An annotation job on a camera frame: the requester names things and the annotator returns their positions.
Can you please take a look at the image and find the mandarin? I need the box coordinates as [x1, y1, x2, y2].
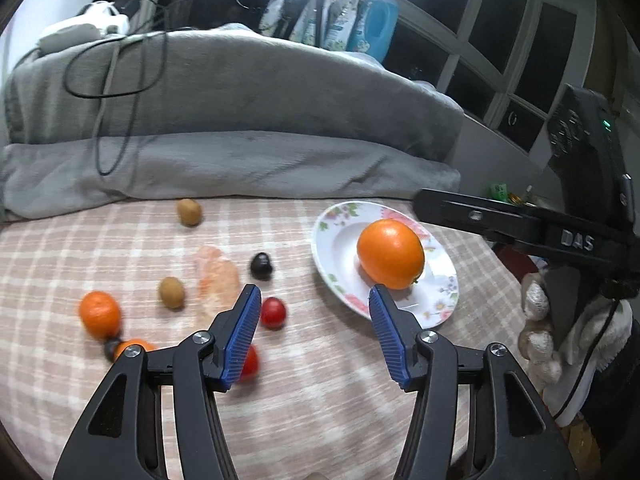
[78, 290, 122, 340]
[113, 338, 158, 362]

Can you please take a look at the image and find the blue detergent bottle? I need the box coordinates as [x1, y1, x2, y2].
[352, 0, 399, 63]

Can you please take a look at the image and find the green snack box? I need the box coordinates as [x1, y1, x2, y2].
[489, 183, 510, 203]

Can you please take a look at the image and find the dark plum near mandarins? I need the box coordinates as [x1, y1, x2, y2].
[103, 337, 122, 363]

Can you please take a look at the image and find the white power adapter box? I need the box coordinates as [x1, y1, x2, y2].
[37, 1, 129, 54]

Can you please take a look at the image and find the right gloved hand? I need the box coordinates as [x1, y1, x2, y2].
[518, 273, 634, 427]

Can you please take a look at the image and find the plaid pink tablecloth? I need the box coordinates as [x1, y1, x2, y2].
[0, 196, 532, 480]

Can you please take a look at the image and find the brown longan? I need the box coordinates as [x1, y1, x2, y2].
[176, 198, 203, 228]
[158, 276, 186, 310]

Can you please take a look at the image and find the dark plum near plate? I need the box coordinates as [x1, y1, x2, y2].
[250, 252, 273, 281]

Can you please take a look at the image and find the floral white plate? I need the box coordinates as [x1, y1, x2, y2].
[310, 200, 459, 328]

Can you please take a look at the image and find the red cherry tomato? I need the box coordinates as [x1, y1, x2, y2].
[240, 344, 260, 382]
[260, 297, 288, 330]

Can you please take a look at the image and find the black tripod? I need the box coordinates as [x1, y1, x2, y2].
[273, 0, 324, 47]

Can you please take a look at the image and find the white refill pouch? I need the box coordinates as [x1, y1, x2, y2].
[322, 0, 360, 51]
[258, 0, 284, 37]

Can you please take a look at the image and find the grey folded blanket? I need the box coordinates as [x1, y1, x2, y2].
[1, 24, 463, 221]

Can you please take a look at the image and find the black cable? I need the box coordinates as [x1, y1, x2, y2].
[63, 0, 202, 177]

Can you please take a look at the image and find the large orange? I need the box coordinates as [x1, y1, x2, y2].
[357, 219, 425, 290]

